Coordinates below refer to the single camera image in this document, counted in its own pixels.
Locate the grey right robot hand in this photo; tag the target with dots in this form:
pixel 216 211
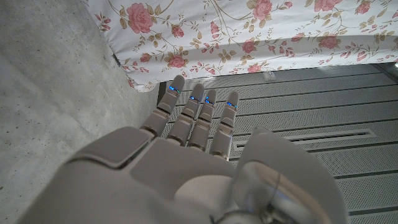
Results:
pixel 174 168

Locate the long ceiling air vent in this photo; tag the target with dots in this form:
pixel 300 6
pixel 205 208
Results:
pixel 311 137

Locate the floral backdrop cloth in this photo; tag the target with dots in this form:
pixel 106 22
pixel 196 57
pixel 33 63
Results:
pixel 248 34

